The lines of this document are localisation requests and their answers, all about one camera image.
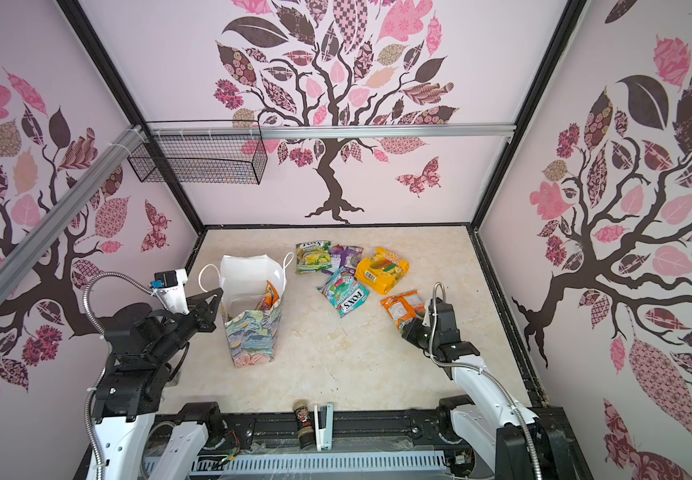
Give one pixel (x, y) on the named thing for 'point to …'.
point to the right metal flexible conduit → (432, 357)
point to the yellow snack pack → (380, 271)
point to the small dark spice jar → (306, 433)
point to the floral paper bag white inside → (251, 289)
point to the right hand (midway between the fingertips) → (403, 323)
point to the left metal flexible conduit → (105, 359)
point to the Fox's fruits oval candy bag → (266, 302)
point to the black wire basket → (201, 151)
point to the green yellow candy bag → (313, 256)
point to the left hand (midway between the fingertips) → (224, 296)
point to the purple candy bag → (344, 256)
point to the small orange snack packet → (404, 307)
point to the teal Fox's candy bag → (343, 292)
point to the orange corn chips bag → (274, 293)
